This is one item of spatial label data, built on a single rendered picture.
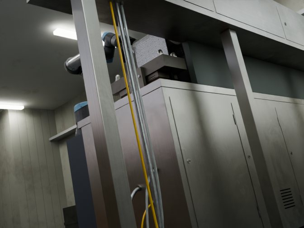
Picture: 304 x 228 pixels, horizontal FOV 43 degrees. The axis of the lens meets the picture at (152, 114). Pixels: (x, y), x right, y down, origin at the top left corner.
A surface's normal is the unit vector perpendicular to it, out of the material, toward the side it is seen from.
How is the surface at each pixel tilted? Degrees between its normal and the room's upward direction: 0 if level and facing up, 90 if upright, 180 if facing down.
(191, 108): 90
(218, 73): 90
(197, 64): 90
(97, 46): 90
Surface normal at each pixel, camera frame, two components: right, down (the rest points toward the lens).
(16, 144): 0.70, -0.31
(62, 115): -0.69, -0.04
